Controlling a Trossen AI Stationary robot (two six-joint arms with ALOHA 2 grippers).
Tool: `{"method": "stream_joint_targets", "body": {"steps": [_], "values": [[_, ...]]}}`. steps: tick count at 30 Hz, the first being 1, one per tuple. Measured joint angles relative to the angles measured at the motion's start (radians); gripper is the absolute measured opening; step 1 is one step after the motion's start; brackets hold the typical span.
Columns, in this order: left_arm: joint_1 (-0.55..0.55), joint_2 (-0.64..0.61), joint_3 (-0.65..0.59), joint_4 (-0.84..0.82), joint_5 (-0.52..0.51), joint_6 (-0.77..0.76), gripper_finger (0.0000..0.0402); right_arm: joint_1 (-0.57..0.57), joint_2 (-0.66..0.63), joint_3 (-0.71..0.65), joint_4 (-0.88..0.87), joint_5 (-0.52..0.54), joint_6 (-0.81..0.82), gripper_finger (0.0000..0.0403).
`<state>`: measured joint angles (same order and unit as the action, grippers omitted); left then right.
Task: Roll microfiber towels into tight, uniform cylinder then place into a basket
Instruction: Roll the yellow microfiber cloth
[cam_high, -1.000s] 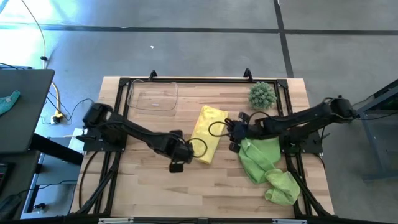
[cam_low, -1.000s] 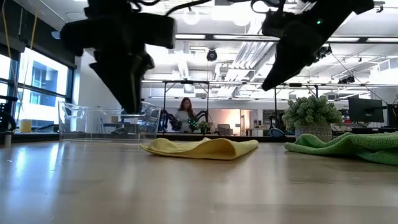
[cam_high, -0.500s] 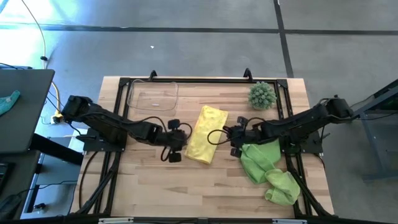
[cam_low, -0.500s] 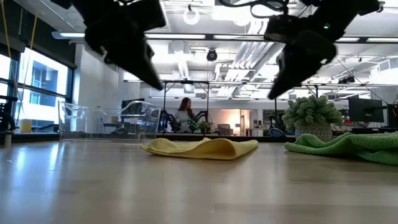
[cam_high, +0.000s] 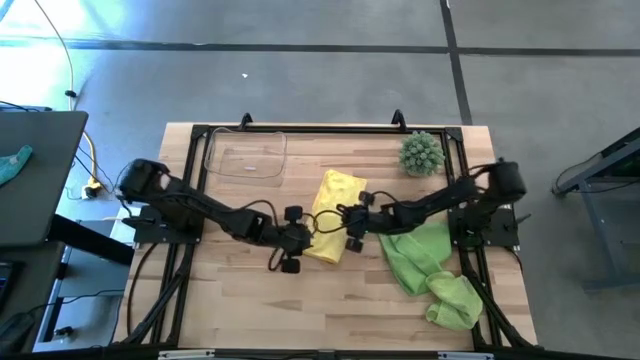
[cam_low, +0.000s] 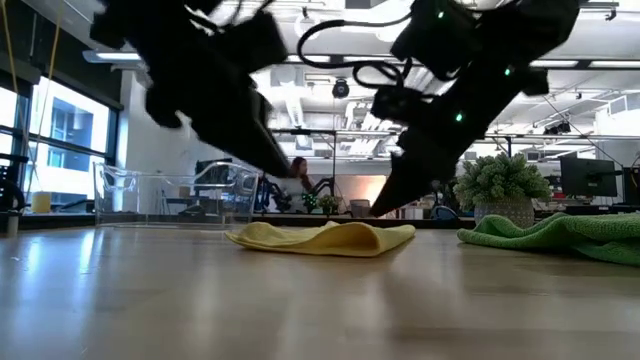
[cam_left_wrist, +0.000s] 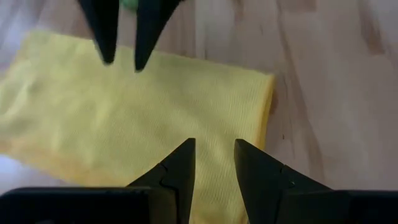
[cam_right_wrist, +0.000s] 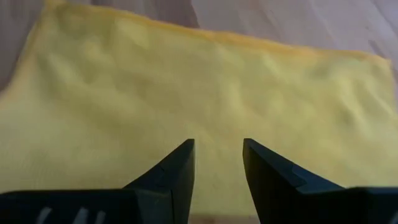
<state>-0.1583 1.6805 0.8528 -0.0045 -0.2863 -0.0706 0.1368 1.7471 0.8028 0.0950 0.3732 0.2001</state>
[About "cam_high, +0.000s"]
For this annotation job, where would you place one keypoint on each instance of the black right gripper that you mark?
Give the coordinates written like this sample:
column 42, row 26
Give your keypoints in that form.
column 362, row 222

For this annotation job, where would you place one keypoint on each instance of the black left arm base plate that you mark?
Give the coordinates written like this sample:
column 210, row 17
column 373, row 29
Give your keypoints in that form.
column 150, row 232

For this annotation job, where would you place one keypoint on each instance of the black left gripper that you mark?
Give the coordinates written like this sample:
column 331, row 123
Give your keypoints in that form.
column 292, row 240

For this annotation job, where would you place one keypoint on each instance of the yellow power plug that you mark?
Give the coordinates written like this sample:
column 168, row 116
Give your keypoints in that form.
column 92, row 190

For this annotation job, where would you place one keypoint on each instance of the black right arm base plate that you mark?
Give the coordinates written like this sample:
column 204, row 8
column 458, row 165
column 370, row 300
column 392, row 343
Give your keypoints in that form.
column 505, row 235

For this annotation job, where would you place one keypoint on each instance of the yellow microfiber towel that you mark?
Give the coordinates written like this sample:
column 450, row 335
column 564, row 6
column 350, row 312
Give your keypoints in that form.
column 335, row 195

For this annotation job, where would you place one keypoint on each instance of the artificial plant in patterned pot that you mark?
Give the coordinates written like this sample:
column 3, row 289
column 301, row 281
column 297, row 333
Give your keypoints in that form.
column 421, row 154

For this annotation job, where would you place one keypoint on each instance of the silver metal bracket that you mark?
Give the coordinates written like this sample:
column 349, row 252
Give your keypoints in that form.
column 185, row 354
column 465, row 355

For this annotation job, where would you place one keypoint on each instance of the teal cloth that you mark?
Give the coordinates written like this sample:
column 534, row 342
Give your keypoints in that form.
column 12, row 162

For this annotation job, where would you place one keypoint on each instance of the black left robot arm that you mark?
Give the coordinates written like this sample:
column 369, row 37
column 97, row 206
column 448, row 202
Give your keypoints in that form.
column 210, row 210

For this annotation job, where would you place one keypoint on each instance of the clear plastic basket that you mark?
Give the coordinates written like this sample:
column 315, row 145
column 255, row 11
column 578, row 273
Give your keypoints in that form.
column 245, row 170

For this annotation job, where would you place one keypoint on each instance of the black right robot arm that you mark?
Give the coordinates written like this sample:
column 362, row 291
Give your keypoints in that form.
column 430, row 205

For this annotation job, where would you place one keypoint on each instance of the grey metal side table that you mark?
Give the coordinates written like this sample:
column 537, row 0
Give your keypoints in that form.
column 625, row 150

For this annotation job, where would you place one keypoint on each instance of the dark grey desk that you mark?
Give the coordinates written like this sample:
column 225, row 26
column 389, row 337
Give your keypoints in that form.
column 45, row 175

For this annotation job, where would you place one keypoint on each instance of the light green microfiber towel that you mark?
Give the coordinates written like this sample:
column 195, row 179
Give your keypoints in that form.
column 457, row 305

